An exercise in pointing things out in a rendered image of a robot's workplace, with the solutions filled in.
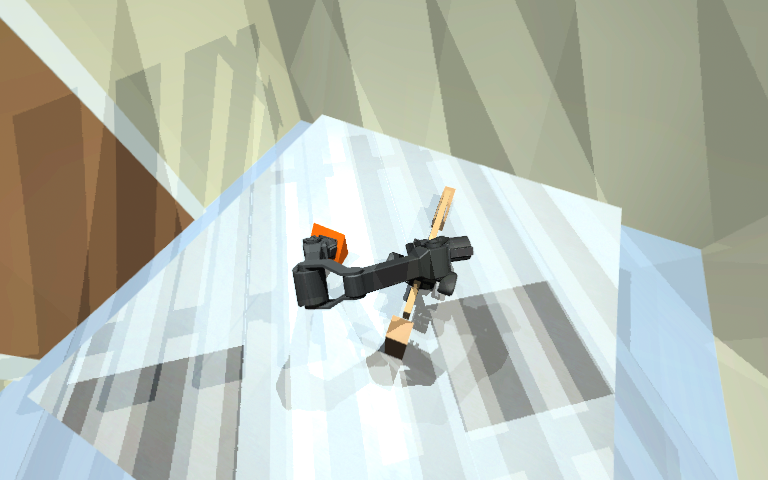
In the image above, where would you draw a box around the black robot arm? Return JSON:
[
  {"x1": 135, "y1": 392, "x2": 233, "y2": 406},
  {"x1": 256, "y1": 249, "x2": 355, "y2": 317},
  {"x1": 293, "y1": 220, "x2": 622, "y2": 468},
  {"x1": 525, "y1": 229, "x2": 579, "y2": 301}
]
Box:
[{"x1": 292, "y1": 235, "x2": 474, "y2": 310}]

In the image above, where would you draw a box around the brown wooden rail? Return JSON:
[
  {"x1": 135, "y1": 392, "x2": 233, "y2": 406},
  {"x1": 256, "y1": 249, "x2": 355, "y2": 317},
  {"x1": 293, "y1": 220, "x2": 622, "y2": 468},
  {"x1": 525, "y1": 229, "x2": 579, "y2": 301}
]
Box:
[{"x1": 402, "y1": 190, "x2": 451, "y2": 320}]

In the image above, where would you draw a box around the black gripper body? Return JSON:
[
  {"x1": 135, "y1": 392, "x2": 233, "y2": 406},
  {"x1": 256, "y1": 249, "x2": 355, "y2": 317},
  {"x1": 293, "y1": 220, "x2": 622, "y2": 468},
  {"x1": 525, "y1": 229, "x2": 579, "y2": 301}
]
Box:
[{"x1": 386, "y1": 252, "x2": 458, "y2": 296}]

